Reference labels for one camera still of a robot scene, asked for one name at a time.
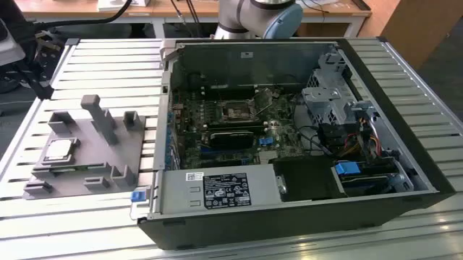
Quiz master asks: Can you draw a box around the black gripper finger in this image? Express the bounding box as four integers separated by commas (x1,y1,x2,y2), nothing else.
28,64,55,100

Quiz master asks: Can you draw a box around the silver square CPU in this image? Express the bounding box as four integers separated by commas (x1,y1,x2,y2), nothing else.
42,138,80,165

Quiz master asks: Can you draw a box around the CPU socket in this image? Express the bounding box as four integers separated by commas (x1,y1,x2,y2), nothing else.
219,100,261,122

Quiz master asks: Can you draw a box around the black RAM slot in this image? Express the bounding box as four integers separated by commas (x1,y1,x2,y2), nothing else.
209,122,262,129
209,126,265,134

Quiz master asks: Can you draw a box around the grey plastic parts rack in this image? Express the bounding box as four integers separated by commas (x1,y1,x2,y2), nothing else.
22,94,149,201

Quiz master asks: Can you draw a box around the white box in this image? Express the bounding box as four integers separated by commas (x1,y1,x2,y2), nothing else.
98,0,127,12

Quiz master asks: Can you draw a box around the green RAM stick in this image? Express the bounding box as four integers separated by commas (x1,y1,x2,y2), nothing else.
48,164,104,172

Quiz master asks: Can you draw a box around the silver power supply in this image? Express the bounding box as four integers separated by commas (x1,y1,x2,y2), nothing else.
159,164,286,216

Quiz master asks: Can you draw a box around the black graphics card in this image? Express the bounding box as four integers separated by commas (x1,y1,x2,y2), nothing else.
209,131,255,150

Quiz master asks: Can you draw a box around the metal socket cover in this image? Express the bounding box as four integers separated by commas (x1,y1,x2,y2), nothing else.
253,88,274,116

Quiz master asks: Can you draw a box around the black power supply label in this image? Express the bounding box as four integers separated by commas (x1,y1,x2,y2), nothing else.
202,173,253,210

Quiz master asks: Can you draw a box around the small silver heatsink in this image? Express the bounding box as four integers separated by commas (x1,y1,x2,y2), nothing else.
259,151,279,164

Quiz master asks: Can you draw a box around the green motherboard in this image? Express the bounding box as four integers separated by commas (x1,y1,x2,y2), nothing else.
169,86,313,170

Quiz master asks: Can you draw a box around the silver metal drive cage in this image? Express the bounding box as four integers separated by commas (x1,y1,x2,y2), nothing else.
301,53,374,131

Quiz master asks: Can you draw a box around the black open PC case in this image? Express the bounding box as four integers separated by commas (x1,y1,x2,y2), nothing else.
130,37,457,251

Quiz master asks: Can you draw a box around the wooden desk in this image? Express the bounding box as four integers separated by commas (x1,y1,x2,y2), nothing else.
22,0,374,38

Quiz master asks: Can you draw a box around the hard disk in blue carrier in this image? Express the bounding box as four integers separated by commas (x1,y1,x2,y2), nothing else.
334,161,390,190

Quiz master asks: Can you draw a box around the wooden cabinet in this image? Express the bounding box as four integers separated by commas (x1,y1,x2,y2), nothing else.
358,0,463,71

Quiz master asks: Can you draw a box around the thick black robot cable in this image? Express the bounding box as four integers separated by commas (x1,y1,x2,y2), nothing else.
34,0,135,28

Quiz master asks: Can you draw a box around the thin black cable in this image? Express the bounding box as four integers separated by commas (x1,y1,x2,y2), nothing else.
173,0,189,25

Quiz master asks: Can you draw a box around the black wire in case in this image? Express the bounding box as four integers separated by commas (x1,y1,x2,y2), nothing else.
297,125,342,157

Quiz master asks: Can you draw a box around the yellow wire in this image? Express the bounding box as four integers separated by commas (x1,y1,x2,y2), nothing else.
339,140,363,157

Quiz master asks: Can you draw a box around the orange wire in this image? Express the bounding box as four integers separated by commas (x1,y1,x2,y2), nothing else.
367,134,382,154

